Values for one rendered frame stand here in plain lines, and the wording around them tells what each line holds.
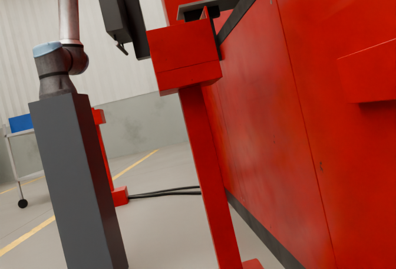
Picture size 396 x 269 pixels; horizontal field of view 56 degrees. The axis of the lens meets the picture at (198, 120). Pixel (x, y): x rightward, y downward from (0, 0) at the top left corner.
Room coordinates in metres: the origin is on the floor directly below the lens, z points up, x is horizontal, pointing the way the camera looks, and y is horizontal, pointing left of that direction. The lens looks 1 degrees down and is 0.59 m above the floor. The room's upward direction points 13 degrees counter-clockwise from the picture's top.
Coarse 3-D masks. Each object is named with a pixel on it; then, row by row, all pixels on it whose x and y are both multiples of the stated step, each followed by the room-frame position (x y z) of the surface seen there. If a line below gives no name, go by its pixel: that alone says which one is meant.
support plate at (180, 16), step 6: (204, 0) 1.42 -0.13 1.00; (210, 0) 1.42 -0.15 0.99; (216, 0) 1.42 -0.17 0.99; (222, 0) 1.44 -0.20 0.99; (228, 0) 1.46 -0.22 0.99; (234, 0) 1.48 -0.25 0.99; (180, 6) 1.41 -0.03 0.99; (186, 6) 1.41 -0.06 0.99; (192, 6) 1.43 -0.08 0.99; (198, 6) 1.45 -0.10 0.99; (222, 6) 1.53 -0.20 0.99; (228, 6) 1.55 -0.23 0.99; (234, 6) 1.58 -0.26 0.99; (180, 12) 1.48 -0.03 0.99; (180, 18) 1.56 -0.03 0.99
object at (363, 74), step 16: (368, 48) 0.47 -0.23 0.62; (384, 48) 0.44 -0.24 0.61; (352, 64) 0.52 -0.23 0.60; (368, 64) 0.48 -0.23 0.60; (384, 64) 0.45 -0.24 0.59; (352, 80) 0.53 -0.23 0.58; (368, 80) 0.49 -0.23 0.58; (384, 80) 0.46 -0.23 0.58; (352, 96) 0.54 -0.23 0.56; (368, 96) 0.50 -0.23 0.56; (384, 96) 0.46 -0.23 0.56
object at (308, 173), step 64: (256, 0) 0.92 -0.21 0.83; (320, 0) 0.61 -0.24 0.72; (384, 0) 0.45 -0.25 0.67; (256, 64) 1.04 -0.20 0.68; (320, 64) 0.66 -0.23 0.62; (256, 128) 1.20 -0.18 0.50; (320, 128) 0.72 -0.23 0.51; (384, 128) 0.51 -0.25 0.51; (256, 192) 1.42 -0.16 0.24; (320, 192) 0.79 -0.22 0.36; (384, 192) 0.55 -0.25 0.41; (320, 256) 0.88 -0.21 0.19; (384, 256) 0.59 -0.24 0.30
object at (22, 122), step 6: (24, 114) 4.15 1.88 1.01; (12, 120) 4.16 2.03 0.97; (18, 120) 4.15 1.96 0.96; (24, 120) 4.15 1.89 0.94; (30, 120) 4.15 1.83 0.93; (12, 126) 4.16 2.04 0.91; (18, 126) 4.16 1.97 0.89; (24, 126) 4.15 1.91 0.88; (30, 126) 4.15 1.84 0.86; (12, 132) 4.16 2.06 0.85
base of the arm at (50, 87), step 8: (56, 72) 1.47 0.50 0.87; (64, 72) 1.50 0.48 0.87; (40, 80) 1.48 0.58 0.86; (48, 80) 1.46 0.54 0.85; (56, 80) 1.47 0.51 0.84; (64, 80) 1.48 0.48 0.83; (40, 88) 1.49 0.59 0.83; (48, 88) 1.45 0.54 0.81; (56, 88) 1.45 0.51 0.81; (64, 88) 1.48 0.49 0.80; (72, 88) 1.50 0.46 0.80; (40, 96) 1.47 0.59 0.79; (48, 96) 1.45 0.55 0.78
